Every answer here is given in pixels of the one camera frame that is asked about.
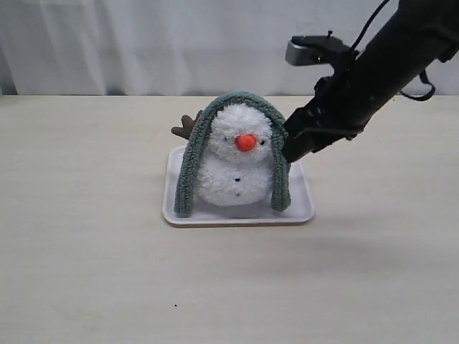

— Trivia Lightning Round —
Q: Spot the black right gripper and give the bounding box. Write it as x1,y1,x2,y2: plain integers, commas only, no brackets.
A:
281,73,373,162

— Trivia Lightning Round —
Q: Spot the green fleece scarf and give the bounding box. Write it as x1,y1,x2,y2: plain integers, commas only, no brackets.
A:
171,91,291,218

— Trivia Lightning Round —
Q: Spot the white plush snowman toy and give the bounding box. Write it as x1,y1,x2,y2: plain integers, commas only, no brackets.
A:
171,103,275,211

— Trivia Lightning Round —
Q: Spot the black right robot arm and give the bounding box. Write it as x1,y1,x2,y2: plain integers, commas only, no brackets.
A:
282,1,458,162

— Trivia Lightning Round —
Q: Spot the white rectangular tray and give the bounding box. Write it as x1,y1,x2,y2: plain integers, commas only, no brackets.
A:
162,145,316,228

